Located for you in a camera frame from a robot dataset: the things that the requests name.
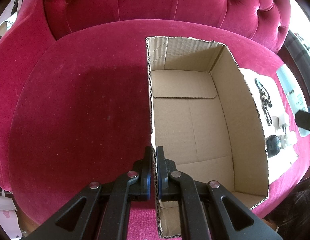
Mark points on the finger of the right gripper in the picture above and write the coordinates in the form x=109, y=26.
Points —
x=302, y=119

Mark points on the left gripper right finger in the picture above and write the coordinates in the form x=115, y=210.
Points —
x=207, y=210

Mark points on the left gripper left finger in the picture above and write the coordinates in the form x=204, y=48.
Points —
x=101, y=211

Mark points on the black round jar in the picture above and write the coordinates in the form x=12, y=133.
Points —
x=274, y=145

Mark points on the brass keychain with carabiner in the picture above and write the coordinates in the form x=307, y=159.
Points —
x=266, y=101

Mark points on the cardboard box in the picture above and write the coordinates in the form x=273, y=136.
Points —
x=205, y=118

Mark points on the white plug charger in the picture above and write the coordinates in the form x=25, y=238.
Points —
x=280, y=126

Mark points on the white round cream jar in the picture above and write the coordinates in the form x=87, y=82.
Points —
x=288, y=139

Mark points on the light blue cosmetic bottle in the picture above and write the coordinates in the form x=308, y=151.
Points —
x=292, y=90

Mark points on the brown kraft paper sheet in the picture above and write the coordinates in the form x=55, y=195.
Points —
x=280, y=163

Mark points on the grey plaid blanket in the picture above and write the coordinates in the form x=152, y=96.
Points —
x=300, y=55

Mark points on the white paper bag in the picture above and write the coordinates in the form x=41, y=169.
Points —
x=9, y=219

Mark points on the red velvet tufted sofa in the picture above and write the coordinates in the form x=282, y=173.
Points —
x=73, y=84

